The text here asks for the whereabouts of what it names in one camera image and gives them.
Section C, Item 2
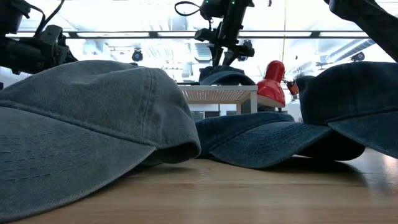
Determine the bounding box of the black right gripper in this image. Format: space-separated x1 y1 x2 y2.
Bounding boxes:
211 0 256 68

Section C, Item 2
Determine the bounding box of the grey denim baseball cap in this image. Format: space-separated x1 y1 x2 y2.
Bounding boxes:
0 60 202 223

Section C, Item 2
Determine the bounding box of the white perforated metal shelf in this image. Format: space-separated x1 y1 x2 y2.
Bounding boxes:
178 84 259 114

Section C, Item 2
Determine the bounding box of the red desk lamp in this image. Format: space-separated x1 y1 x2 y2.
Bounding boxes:
256 60 301 113

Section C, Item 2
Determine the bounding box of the black hanging camera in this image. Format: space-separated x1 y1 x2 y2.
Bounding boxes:
239 39 254 62

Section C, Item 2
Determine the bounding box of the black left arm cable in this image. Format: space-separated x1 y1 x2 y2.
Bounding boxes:
29 0 66 37

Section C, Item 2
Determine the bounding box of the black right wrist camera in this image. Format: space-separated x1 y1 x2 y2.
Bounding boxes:
194 27 220 43

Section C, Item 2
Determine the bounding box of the black camera cable loop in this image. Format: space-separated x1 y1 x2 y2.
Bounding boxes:
174 1 213 23

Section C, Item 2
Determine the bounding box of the thin hanging cord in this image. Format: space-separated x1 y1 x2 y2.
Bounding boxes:
281 0 287 63

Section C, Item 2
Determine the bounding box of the black overhead frame bar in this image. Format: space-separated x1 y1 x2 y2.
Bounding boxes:
6 30 371 40

